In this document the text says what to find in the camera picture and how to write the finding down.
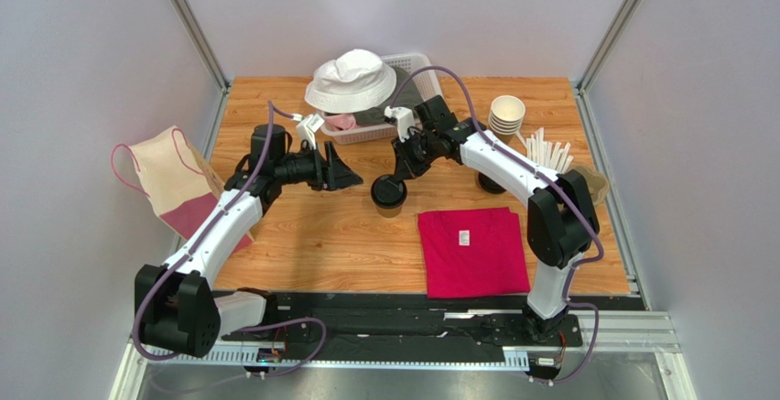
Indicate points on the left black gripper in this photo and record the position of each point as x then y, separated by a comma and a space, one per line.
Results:
331, 173

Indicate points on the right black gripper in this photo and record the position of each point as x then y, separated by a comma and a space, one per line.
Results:
408, 147

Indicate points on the black coffee cup lid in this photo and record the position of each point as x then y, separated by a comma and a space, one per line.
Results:
388, 193

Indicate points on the brown paper coffee cup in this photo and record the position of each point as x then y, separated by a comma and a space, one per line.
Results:
389, 212

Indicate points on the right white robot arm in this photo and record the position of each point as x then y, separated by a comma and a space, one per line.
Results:
561, 219

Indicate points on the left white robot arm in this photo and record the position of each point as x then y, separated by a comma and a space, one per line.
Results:
175, 308

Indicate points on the pink cloth in basket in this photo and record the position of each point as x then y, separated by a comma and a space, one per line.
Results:
340, 122

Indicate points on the olive green folded garment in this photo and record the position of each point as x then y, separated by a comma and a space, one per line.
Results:
409, 97

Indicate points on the stack of black lids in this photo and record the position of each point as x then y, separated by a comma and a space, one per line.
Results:
488, 185

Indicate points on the white bucket hat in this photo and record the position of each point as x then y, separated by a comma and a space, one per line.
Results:
356, 81

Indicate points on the folded red t-shirt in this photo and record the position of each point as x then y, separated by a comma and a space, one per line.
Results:
473, 253

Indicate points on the stack of paper cups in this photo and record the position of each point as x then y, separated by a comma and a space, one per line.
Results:
506, 116

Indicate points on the bundle of white straws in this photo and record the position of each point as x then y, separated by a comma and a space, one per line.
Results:
549, 154

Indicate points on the pink and cream paper bag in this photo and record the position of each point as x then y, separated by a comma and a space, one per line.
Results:
179, 183

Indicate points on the cardboard cup carrier tray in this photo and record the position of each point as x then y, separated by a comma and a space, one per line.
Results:
598, 184

